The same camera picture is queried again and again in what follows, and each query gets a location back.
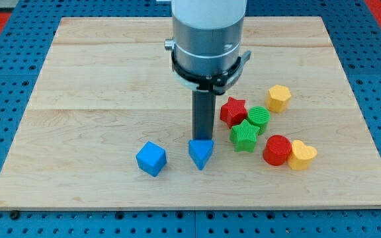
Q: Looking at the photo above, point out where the green star block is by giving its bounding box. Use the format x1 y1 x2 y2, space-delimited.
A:
230 119 260 153

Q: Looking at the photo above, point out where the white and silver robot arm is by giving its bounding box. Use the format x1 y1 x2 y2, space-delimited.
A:
165 0 247 76

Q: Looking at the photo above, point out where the red star block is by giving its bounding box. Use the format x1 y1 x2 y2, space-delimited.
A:
220 97 247 129

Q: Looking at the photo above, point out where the black pusher stick tool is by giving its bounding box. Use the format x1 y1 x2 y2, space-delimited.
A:
192 91 216 139

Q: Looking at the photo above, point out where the blue triangle block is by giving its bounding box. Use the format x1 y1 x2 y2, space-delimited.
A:
188 139 214 171

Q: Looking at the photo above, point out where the blue cube block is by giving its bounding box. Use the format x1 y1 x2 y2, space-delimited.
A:
136 141 167 177

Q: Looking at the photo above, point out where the green cylinder block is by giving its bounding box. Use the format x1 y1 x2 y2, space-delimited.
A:
247 106 271 136

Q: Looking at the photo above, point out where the light wooden board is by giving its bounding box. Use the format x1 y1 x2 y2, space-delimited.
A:
0 17 381 211

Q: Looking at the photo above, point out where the yellow hexagon block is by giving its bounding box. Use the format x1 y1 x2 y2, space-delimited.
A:
265 85 292 113

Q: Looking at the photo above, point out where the red cylinder block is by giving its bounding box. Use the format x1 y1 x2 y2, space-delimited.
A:
263 135 292 166

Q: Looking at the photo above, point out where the yellow heart block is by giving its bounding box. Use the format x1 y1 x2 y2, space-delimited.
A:
287 140 318 171

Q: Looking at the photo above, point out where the black clamp ring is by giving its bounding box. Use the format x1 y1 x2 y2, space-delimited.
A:
171 50 252 96

